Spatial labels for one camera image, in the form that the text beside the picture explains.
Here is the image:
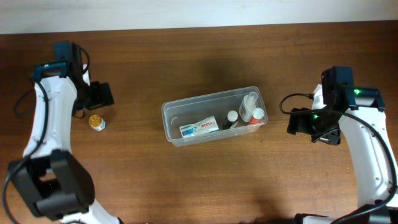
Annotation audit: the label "small jar gold lid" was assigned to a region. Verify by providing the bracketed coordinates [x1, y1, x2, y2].
[88, 114, 106, 131]

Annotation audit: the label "orange tube white cap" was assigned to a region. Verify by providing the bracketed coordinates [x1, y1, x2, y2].
[249, 108, 265, 124]

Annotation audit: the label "black bottle white cap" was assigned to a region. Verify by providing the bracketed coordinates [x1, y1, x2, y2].
[223, 110, 238, 130]

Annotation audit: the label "white Panadol box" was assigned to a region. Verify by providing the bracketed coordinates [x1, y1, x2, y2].
[179, 116, 219, 138]

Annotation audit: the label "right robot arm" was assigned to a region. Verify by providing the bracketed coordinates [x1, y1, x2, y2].
[287, 66, 397, 223]

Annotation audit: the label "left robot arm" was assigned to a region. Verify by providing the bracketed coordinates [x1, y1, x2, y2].
[3, 41, 122, 223]

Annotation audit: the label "clear plastic container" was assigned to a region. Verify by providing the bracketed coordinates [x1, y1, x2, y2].
[162, 86, 268, 147]

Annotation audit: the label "right black cable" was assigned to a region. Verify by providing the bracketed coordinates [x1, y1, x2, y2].
[279, 91, 398, 224]

